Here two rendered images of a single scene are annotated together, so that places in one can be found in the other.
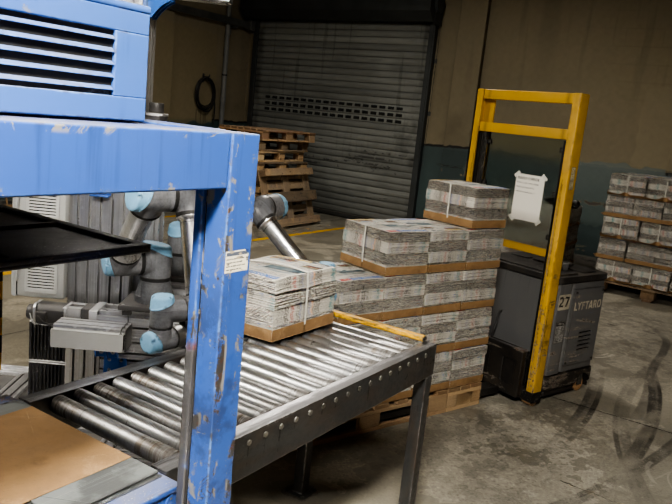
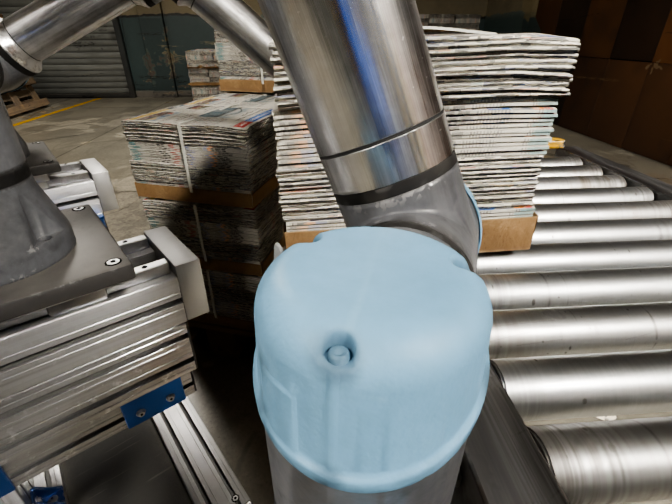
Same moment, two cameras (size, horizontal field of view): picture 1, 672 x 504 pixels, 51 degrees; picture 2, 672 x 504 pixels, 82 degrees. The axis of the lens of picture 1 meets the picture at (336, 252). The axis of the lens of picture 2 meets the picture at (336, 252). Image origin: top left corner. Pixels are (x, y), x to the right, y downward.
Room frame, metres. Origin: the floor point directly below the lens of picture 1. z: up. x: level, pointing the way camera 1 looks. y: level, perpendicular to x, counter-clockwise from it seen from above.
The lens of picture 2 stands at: (2.15, 0.61, 1.03)
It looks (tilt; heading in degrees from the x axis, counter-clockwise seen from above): 29 degrees down; 323
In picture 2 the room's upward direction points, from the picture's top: straight up
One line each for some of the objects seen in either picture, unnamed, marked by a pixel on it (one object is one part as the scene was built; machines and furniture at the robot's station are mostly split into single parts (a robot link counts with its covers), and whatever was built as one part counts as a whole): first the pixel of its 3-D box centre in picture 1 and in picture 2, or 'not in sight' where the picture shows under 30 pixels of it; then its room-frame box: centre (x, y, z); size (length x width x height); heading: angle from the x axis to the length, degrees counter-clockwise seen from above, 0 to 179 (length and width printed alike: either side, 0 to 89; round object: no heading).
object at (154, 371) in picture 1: (205, 395); not in sight; (1.91, 0.33, 0.77); 0.47 x 0.05 x 0.05; 57
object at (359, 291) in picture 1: (354, 344); (273, 194); (3.60, -0.15, 0.42); 1.17 x 0.39 x 0.83; 129
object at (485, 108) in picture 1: (468, 226); not in sight; (4.59, -0.84, 0.97); 0.09 x 0.09 x 1.75; 39
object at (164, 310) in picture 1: (166, 310); (375, 363); (2.23, 0.53, 0.92); 0.11 x 0.08 x 0.11; 124
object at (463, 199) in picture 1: (453, 292); not in sight; (4.06, -0.71, 0.65); 0.39 x 0.30 x 1.29; 39
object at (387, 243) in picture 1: (384, 246); (275, 59); (3.69, -0.25, 0.95); 0.38 x 0.29 x 0.23; 37
